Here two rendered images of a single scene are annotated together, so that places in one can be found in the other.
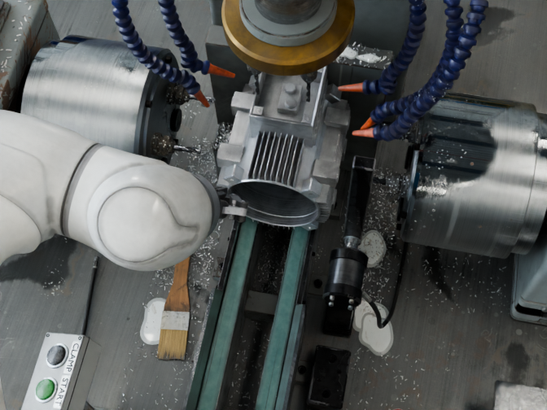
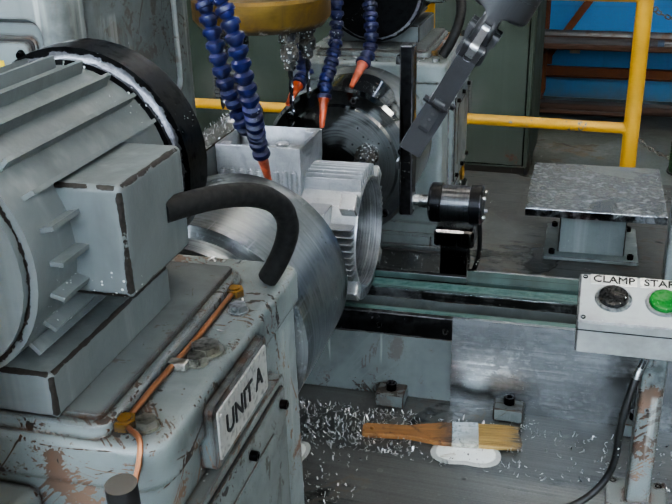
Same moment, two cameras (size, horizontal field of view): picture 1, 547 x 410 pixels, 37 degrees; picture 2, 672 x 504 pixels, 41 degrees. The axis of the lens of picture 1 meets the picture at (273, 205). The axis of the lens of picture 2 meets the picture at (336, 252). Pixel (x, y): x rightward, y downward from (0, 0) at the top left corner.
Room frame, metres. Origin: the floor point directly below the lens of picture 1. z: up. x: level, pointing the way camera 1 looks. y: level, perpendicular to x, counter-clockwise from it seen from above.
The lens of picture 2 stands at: (0.60, 1.16, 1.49)
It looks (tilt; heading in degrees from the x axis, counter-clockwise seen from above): 23 degrees down; 272
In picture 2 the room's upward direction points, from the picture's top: 2 degrees counter-clockwise
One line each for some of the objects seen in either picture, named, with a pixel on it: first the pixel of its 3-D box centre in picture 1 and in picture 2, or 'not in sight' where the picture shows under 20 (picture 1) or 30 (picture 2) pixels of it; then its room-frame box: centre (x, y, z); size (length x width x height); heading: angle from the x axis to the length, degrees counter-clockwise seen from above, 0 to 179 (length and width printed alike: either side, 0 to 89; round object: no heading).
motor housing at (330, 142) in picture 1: (284, 152); (301, 226); (0.68, -0.02, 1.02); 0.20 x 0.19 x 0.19; 165
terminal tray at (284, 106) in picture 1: (289, 101); (270, 161); (0.72, -0.03, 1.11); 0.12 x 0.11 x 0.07; 165
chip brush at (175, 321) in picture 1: (177, 304); (441, 434); (0.50, 0.18, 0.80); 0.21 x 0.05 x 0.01; 174
